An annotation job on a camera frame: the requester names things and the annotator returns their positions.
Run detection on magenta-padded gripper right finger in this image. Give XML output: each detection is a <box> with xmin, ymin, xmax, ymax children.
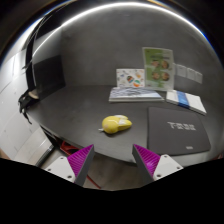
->
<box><xmin>131</xmin><ymin>143</ymin><xmax>185</xmax><ymax>185</ymax></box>

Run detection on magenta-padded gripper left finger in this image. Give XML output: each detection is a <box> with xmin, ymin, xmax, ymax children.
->
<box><xmin>44</xmin><ymin>143</ymin><xmax>96</xmax><ymax>187</ymax></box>

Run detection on yellow computer mouse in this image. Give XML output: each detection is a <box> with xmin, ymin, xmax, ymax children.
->
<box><xmin>98</xmin><ymin>114</ymin><xmax>133</xmax><ymax>135</ymax></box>

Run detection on grey-blue magazine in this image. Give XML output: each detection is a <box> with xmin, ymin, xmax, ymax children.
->
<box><xmin>108</xmin><ymin>86</ymin><xmax>165</xmax><ymax>103</ymax></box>

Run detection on white book with blue stripe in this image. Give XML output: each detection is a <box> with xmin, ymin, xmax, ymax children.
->
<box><xmin>165</xmin><ymin>89</ymin><xmax>208</xmax><ymax>116</ymax></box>

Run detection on black bag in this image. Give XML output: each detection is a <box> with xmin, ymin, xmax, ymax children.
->
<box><xmin>18</xmin><ymin>89</ymin><xmax>40</xmax><ymax>125</ymax></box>

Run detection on small white colourful card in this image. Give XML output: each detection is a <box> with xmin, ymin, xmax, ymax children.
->
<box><xmin>115</xmin><ymin>68</ymin><xmax>146</xmax><ymax>89</ymax></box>

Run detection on green standing poster card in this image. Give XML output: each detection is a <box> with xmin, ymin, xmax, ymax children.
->
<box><xmin>141</xmin><ymin>46</ymin><xmax>175</xmax><ymax>92</ymax></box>

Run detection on red metal frame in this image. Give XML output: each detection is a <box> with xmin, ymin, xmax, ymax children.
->
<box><xmin>59</xmin><ymin>140</ymin><xmax>80</xmax><ymax>156</ymax></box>

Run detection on white wall socket plates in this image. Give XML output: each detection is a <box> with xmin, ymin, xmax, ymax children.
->
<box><xmin>174</xmin><ymin>63</ymin><xmax>204</xmax><ymax>85</ymax></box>

